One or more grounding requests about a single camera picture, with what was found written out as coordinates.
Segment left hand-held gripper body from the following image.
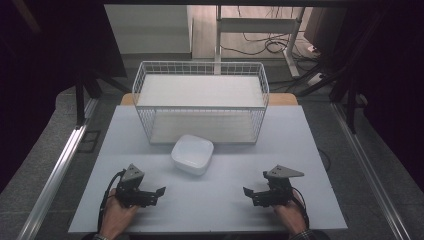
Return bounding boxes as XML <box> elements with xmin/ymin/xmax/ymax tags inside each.
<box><xmin>114</xmin><ymin>163</ymin><xmax>158</xmax><ymax>209</ymax></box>

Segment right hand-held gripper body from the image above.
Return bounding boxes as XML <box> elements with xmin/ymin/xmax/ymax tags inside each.
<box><xmin>252</xmin><ymin>164</ymin><xmax>305</xmax><ymax>208</ymax></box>

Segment white square bowl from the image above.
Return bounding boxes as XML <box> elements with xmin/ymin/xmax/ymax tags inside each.
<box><xmin>170</xmin><ymin>134</ymin><xmax>215</xmax><ymax>176</ymax></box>

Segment white wire shelf rack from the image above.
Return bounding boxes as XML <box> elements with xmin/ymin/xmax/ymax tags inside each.
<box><xmin>131</xmin><ymin>60</ymin><xmax>270</xmax><ymax>146</ymax></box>

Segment person's left hand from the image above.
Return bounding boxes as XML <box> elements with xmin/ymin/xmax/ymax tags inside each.
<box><xmin>99</xmin><ymin>188</ymin><xmax>141</xmax><ymax>240</ymax></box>

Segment person's right hand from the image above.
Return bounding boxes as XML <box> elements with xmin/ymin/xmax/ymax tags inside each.
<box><xmin>271</xmin><ymin>190</ymin><xmax>310</xmax><ymax>237</ymax></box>

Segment person's right plaid sleeve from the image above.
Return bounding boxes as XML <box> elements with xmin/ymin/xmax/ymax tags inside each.
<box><xmin>289</xmin><ymin>228</ymin><xmax>332</xmax><ymax>240</ymax></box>

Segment person's left sleeve cuff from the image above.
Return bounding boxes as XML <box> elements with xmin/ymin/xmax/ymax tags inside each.
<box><xmin>81</xmin><ymin>232</ymin><xmax>112</xmax><ymax>240</ymax></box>

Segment wooden table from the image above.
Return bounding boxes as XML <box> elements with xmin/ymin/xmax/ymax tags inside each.
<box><xmin>119</xmin><ymin>92</ymin><xmax>300</xmax><ymax>107</ymax></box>

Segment black metal stand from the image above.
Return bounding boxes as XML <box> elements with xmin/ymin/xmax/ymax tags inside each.
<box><xmin>74</xmin><ymin>68</ymin><xmax>133</xmax><ymax>130</ymax></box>
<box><xmin>295</xmin><ymin>59</ymin><xmax>365</xmax><ymax>135</ymax></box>

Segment white power strip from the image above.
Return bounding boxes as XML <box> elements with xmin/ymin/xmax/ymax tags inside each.
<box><xmin>305</xmin><ymin>72</ymin><xmax>324</xmax><ymax>88</ymax></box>

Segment white cabinet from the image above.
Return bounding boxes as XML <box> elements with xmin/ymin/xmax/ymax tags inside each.
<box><xmin>104</xmin><ymin>4</ymin><xmax>194</xmax><ymax>56</ymax></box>

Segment dark brown cabinet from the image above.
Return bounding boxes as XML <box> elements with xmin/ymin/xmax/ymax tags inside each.
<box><xmin>303</xmin><ymin>6</ymin><xmax>348</xmax><ymax>57</ymax></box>

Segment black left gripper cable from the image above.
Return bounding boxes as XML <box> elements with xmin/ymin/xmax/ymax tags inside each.
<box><xmin>97</xmin><ymin>169</ymin><xmax>128</xmax><ymax>233</ymax></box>

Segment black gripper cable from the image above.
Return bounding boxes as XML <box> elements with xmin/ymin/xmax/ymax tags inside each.
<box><xmin>291</xmin><ymin>187</ymin><xmax>311</xmax><ymax>231</ymax></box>
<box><xmin>97</xmin><ymin>169</ymin><xmax>128</xmax><ymax>233</ymax></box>

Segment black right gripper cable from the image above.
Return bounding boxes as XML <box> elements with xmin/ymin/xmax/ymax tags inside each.
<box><xmin>291</xmin><ymin>187</ymin><xmax>311</xmax><ymax>231</ymax></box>

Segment thin black cable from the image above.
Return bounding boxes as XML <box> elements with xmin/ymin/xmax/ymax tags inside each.
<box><xmin>317</xmin><ymin>147</ymin><xmax>332</xmax><ymax>173</ymax></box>

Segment black square floor bracket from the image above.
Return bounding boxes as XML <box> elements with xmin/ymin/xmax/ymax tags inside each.
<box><xmin>77</xmin><ymin>129</ymin><xmax>102</xmax><ymax>155</ymax></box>

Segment silver metal rail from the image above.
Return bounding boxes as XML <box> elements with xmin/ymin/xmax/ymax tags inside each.
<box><xmin>331</xmin><ymin>101</ymin><xmax>412</xmax><ymax>240</ymax></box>
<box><xmin>16</xmin><ymin>97</ymin><xmax>100</xmax><ymax>240</ymax></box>

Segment black floor cables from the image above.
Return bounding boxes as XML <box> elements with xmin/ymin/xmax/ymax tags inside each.
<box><xmin>220</xmin><ymin>5</ymin><xmax>322</xmax><ymax>63</ymax></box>

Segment white desk frame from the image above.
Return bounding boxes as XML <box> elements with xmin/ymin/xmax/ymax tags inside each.
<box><xmin>214</xmin><ymin>4</ymin><xmax>306</xmax><ymax>79</ymax></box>

